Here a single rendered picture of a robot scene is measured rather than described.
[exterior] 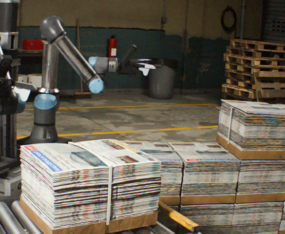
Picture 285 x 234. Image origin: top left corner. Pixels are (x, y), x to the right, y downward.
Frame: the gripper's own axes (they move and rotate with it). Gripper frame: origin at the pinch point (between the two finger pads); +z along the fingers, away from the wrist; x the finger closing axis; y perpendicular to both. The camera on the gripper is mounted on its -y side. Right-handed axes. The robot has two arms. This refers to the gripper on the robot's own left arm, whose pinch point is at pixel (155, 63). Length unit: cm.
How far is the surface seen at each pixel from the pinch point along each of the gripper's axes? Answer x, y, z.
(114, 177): 123, 8, -21
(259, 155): 42, 32, 52
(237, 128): 32, 22, 41
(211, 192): 47, 51, 29
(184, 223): 117, 27, 3
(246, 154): 43, 32, 45
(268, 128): 39, 19, 55
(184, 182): 47, 45, 15
